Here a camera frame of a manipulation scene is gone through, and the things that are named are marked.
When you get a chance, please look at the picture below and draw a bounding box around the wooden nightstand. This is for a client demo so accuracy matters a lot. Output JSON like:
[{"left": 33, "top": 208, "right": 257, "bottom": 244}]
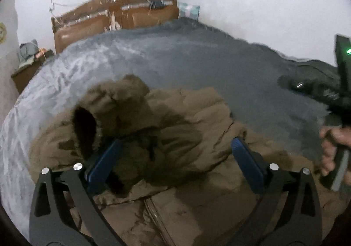
[{"left": 11, "top": 50, "right": 55, "bottom": 94}]

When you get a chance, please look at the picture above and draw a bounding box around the person's right hand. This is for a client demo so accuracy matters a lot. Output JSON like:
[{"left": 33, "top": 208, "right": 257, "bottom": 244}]
[{"left": 319, "top": 125, "right": 351, "bottom": 177}]

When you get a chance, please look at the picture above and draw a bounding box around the grey plush blanket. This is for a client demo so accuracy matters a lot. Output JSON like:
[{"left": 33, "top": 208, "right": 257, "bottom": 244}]
[{"left": 0, "top": 17, "right": 351, "bottom": 235}]

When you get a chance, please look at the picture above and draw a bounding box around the checked pillow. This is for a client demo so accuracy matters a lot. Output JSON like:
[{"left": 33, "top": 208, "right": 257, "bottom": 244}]
[{"left": 178, "top": 2, "right": 201, "bottom": 20}]

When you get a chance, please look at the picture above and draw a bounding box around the wooden bed headboard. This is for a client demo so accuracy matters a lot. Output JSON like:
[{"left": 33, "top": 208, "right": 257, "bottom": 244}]
[{"left": 51, "top": 0, "right": 180, "bottom": 54}]

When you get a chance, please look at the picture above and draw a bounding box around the pale green bag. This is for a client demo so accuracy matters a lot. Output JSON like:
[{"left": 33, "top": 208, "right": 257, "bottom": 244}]
[{"left": 18, "top": 40, "right": 39, "bottom": 68}]

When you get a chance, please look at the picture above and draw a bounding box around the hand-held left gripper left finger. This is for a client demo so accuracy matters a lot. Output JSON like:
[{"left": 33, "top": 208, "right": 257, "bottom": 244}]
[{"left": 29, "top": 139, "right": 124, "bottom": 246}]

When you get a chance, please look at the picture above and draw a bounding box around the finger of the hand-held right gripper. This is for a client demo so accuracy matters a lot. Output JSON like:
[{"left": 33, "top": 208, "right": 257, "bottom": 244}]
[{"left": 278, "top": 74, "right": 342, "bottom": 115}]

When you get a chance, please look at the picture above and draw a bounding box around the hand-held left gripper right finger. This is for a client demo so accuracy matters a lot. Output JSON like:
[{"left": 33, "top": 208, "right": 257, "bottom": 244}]
[{"left": 231, "top": 137, "right": 323, "bottom": 246}]

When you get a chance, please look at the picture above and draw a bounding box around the brown quilted jacket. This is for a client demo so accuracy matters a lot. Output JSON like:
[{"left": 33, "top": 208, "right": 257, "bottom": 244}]
[{"left": 29, "top": 74, "right": 346, "bottom": 246}]

